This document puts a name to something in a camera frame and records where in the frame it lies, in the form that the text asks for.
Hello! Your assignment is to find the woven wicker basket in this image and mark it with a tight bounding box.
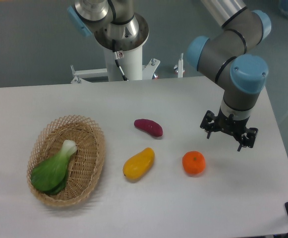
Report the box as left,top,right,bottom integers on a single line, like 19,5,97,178
27,115,106,207

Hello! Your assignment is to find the orange fruit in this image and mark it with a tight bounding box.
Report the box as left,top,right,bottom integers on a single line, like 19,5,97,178
182,151,206,176

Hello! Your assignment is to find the green bok choy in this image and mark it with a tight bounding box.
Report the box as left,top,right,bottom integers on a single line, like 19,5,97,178
30,140,77,195

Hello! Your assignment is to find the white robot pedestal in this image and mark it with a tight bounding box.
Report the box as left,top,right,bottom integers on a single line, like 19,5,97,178
70,13,186,84

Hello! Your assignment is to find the black cable on pedestal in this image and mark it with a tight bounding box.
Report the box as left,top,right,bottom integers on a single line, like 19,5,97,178
112,39,129,82

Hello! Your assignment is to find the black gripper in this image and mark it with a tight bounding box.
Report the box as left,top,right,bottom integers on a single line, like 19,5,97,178
200,107,258,152

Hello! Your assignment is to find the purple sweet potato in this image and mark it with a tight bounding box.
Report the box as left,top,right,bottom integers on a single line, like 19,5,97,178
134,119,163,137

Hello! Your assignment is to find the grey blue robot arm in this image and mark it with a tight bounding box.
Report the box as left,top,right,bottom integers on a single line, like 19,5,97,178
67,0,271,148

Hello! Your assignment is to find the yellow mango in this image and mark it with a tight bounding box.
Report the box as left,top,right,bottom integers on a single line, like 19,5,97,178
122,147,155,180

